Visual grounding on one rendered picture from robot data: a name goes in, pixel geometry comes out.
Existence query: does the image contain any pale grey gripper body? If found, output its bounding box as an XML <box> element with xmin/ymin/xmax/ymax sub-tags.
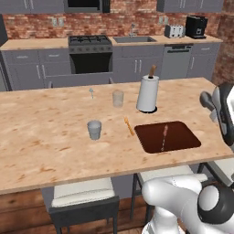
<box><xmin>208</xmin><ymin>109</ymin><xmax>221</xmax><ymax>124</ymax></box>

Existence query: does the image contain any kebab skewer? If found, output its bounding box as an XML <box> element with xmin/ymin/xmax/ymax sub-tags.
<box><xmin>160</xmin><ymin>123</ymin><xmax>169</xmax><ymax>153</ymax></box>

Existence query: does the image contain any white cushion dark stool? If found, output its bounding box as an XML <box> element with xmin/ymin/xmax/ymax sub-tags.
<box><xmin>48</xmin><ymin>177</ymin><xmax>121</xmax><ymax>234</ymax></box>
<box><xmin>130</xmin><ymin>165</ymin><xmax>208</xmax><ymax>225</ymax></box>
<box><xmin>197</xmin><ymin>157</ymin><xmax>234</xmax><ymax>187</ymax></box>

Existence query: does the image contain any grey lower cupboard run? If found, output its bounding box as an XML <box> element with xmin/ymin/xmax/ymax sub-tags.
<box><xmin>0</xmin><ymin>48</ymin><xmax>73</xmax><ymax>92</ymax></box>
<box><xmin>186</xmin><ymin>42</ymin><xmax>221</xmax><ymax>82</ymax></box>
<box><xmin>112</xmin><ymin>45</ymin><xmax>165</xmax><ymax>84</ymax></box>

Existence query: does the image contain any grey cupboard run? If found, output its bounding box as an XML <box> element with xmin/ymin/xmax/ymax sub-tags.
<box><xmin>156</xmin><ymin>0</ymin><xmax>225</xmax><ymax>14</ymax></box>
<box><xmin>186</xmin><ymin>42</ymin><xmax>221</xmax><ymax>82</ymax></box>
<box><xmin>0</xmin><ymin>48</ymin><xmax>73</xmax><ymax>92</ymax></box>
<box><xmin>112</xmin><ymin>45</ymin><xmax>165</xmax><ymax>84</ymax></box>
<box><xmin>0</xmin><ymin>0</ymin><xmax>65</xmax><ymax>15</ymax></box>

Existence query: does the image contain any grey dishwasher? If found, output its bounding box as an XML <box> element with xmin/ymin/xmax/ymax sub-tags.
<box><xmin>160</xmin><ymin>44</ymin><xmax>195</xmax><ymax>81</ymax></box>

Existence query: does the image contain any white paper towel roll holder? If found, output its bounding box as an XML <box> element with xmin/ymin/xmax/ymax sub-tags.
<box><xmin>135</xmin><ymin>64</ymin><xmax>160</xmax><ymax>114</ymax></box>

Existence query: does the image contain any orange fork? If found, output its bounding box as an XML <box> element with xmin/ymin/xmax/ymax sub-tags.
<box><xmin>123</xmin><ymin>116</ymin><xmax>135</xmax><ymax>137</ymax></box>

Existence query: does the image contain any black coffee machine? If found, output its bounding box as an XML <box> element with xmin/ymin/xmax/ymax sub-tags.
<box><xmin>185</xmin><ymin>15</ymin><xmax>209</xmax><ymax>40</ymax></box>

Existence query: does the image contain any silver toaster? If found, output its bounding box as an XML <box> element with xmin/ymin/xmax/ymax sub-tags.
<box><xmin>164</xmin><ymin>24</ymin><xmax>186</xmax><ymax>39</ymax></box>

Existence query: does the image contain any clear glass cup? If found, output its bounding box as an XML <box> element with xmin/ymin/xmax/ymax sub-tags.
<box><xmin>112</xmin><ymin>90</ymin><xmax>125</xmax><ymax>108</ymax></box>

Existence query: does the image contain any grey sink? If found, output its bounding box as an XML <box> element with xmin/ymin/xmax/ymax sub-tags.
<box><xmin>112</xmin><ymin>36</ymin><xmax>158</xmax><ymax>44</ymax></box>

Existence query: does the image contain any grey upper cupboard run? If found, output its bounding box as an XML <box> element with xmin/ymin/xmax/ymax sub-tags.
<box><xmin>0</xmin><ymin>0</ymin><xmax>65</xmax><ymax>15</ymax></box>
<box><xmin>156</xmin><ymin>0</ymin><xmax>225</xmax><ymax>14</ymax></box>

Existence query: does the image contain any silver tap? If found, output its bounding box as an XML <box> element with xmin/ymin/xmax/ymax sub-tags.
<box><xmin>128</xmin><ymin>23</ymin><xmax>137</xmax><ymax>38</ymax></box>

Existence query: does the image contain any grey cup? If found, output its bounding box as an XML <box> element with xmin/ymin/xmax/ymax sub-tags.
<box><xmin>87</xmin><ymin>120</ymin><xmax>102</xmax><ymax>141</ymax></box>

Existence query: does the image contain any black stove with oven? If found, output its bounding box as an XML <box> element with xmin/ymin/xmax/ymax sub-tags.
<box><xmin>68</xmin><ymin>35</ymin><xmax>114</xmax><ymax>76</ymax></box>

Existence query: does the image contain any grey range hood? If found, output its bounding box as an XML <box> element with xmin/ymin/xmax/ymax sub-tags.
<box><xmin>63</xmin><ymin>0</ymin><xmax>111</xmax><ymax>14</ymax></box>

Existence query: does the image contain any dark fridge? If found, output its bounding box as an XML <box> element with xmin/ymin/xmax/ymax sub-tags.
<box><xmin>0</xmin><ymin>13</ymin><xmax>13</xmax><ymax>92</ymax></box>

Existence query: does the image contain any grey wall outlet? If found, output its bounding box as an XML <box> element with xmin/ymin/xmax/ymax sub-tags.
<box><xmin>157</xmin><ymin>16</ymin><xmax>169</xmax><ymax>26</ymax></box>
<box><xmin>51</xmin><ymin>16</ymin><xmax>65</xmax><ymax>28</ymax></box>

